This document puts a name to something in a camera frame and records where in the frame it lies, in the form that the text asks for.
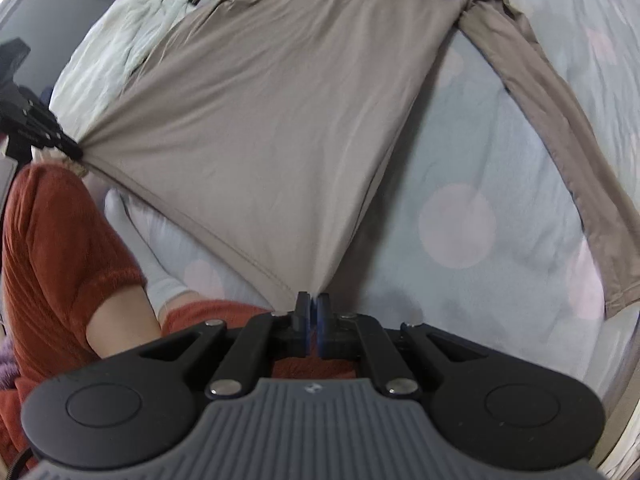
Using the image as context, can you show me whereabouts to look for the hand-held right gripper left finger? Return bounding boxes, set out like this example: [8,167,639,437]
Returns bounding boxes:
[140,291,312,400]

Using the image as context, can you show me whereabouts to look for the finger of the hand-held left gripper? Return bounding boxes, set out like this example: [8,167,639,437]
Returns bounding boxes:
[0,95,84,161]

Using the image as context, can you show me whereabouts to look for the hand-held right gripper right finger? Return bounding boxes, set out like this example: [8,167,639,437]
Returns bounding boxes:
[315,291,473,400]

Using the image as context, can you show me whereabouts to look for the taupe long-sleeve shirt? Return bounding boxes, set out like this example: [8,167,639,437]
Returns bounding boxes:
[75,0,640,318]

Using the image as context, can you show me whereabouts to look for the white crinkled cloth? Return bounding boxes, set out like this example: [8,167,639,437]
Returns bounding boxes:
[50,0,201,133]

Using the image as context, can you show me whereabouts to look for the person's red pants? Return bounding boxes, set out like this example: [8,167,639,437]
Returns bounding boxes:
[0,164,361,466]

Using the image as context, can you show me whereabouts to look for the person's bare leg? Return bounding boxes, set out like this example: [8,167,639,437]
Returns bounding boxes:
[85,287,163,361]

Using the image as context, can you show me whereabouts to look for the bed with pink-dotted sheet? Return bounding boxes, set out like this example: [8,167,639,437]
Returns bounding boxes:
[40,0,640,480]

